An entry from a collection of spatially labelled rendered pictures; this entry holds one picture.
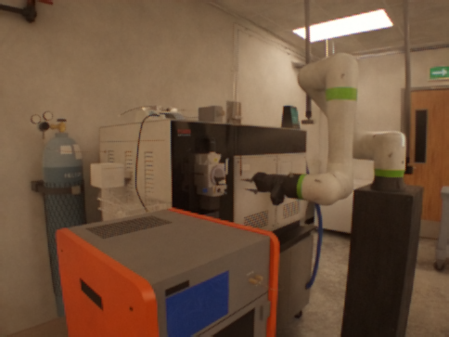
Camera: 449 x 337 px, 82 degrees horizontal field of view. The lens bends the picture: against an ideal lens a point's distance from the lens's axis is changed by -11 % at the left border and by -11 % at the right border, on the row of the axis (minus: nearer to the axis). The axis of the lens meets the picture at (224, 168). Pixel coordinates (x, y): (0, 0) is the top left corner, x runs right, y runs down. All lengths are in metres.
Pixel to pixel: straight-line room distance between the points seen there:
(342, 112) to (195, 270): 0.77
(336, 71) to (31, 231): 1.99
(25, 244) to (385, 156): 2.12
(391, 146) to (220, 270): 0.93
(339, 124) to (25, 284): 2.09
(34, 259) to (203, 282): 1.81
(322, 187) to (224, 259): 0.49
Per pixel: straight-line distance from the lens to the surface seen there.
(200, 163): 1.25
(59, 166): 1.79
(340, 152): 1.08
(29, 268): 2.26
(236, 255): 0.59
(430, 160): 4.72
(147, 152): 1.32
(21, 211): 2.15
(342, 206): 4.35
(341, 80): 1.09
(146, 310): 0.46
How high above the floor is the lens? 1.34
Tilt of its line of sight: 5 degrees down
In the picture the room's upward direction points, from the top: straight up
